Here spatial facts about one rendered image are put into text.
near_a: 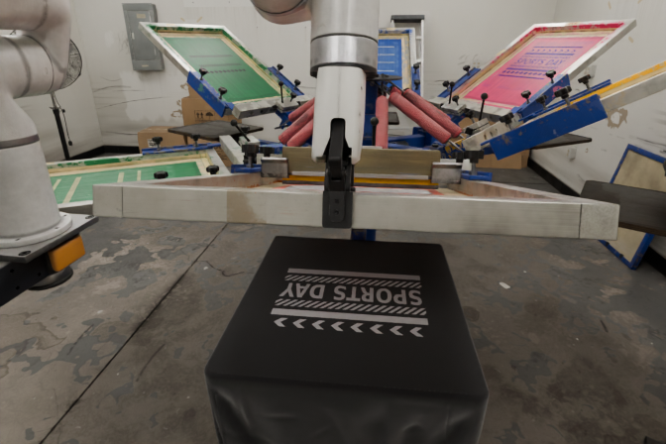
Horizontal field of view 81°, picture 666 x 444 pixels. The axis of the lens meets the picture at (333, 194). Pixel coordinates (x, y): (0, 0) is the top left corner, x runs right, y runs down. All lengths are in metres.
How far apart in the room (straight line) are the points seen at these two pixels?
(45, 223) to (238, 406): 0.44
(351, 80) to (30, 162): 0.55
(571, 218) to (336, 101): 0.27
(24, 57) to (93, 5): 5.47
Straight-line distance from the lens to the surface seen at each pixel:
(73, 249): 0.84
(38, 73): 0.80
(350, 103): 0.40
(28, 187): 0.79
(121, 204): 0.52
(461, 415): 0.72
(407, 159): 1.02
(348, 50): 0.43
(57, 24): 0.80
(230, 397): 0.74
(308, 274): 0.91
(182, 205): 0.48
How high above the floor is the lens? 1.44
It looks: 21 degrees down
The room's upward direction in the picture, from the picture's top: straight up
